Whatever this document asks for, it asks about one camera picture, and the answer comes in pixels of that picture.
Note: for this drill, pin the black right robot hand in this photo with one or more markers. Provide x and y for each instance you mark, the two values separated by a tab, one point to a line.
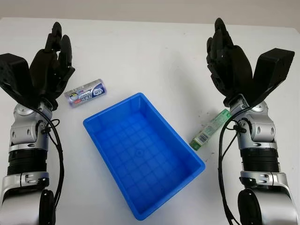
234	68

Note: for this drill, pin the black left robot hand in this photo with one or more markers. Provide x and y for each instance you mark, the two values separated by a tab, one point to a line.
44	68

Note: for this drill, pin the silver blue wipes canister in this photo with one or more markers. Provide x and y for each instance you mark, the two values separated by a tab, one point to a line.
85	93

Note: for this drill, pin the green toothpaste box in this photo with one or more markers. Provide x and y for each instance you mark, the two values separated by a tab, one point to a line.
208	130

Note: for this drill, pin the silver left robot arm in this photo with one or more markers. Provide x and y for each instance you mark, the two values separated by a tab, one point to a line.
23	131

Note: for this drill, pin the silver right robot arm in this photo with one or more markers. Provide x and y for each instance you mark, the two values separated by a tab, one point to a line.
260	131

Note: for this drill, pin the blue plastic tray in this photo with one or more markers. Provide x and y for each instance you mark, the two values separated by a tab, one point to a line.
140	152

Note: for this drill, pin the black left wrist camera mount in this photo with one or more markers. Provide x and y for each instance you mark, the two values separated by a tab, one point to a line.
14	72

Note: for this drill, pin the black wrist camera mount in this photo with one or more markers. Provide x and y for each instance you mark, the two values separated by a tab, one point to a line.
14	72
274	68

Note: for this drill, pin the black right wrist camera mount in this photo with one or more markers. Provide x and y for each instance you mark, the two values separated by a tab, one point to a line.
274	68

